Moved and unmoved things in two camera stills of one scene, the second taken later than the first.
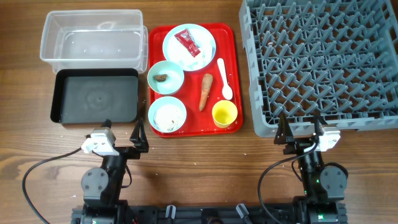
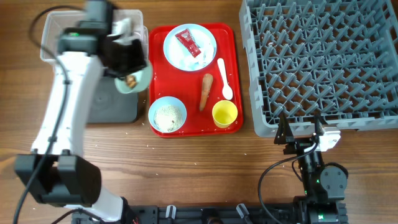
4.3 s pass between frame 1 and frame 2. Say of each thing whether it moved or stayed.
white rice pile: stayed
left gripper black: moved
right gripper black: stayed
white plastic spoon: stayed
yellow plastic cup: stayed
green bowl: moved
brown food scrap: moved
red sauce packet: stayed
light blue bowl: stayed
